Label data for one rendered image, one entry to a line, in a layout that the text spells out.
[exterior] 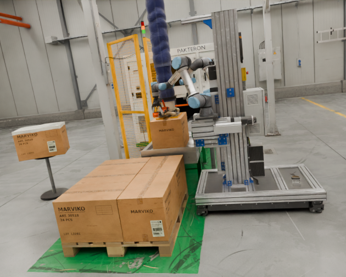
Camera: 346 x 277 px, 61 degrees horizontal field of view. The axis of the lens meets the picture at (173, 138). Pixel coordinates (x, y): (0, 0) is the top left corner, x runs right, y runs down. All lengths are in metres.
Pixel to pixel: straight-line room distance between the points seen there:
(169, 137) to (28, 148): 1.90
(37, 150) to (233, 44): 2.84
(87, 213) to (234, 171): 1.59
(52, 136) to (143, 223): 2.14
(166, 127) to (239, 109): 0.98
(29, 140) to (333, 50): 11.09
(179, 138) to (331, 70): 9.88
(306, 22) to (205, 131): 10.10
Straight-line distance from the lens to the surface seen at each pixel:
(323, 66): 12.79
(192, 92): 2.86
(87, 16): 4.59
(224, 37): 3.11
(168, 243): 2.60
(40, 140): 4.28
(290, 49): 12.52
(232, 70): 3.09
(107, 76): 4.41
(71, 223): 2.82
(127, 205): 2.52
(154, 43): 3.78
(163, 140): 3.67
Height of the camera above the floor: 1.50
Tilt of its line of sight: 12 degrees down
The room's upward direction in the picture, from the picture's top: 7 degrees counter-clockwise
